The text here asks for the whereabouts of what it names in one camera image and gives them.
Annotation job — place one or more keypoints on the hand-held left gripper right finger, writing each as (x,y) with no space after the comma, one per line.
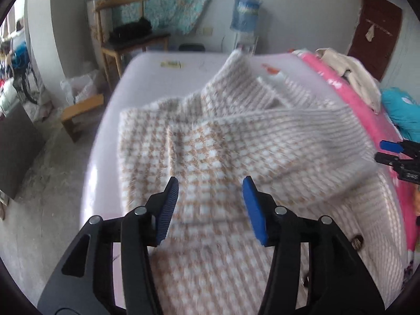
(254,210)

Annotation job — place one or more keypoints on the brown door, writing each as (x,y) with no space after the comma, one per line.
(377,52)

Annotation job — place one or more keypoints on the black bag on chair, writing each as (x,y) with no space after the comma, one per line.
(131,31)

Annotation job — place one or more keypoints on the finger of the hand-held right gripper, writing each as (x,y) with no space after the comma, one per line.
(388,144)
(387,158)

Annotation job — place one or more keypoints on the blue water bottle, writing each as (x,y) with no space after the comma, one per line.
(245,13)

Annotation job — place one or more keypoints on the pink floral blanket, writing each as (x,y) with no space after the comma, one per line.
(380,128)

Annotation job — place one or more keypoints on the small cloth on door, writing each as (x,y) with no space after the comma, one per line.
(370,33)

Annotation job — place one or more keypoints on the teal pillow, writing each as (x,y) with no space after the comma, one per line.
(400,108)

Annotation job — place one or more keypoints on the beige white houndstooth coat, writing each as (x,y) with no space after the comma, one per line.
(213,157)

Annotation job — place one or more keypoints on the white water dispenser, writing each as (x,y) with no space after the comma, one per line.
(246,44)

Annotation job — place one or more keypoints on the beige garment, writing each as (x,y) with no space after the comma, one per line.
(357,78)

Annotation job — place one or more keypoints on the clear plastic bag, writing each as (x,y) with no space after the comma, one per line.
(82,85)

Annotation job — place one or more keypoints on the dark cabinet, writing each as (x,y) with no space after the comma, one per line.
(16,151)

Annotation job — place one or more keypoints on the wall socket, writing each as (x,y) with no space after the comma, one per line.
(206,31)

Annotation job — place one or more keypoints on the wooden chair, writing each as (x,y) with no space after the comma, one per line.
(111,51)

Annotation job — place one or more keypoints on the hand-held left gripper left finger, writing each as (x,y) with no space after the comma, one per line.
(167,210)

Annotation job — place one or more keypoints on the small wooden stool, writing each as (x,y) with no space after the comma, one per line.
(82,105)

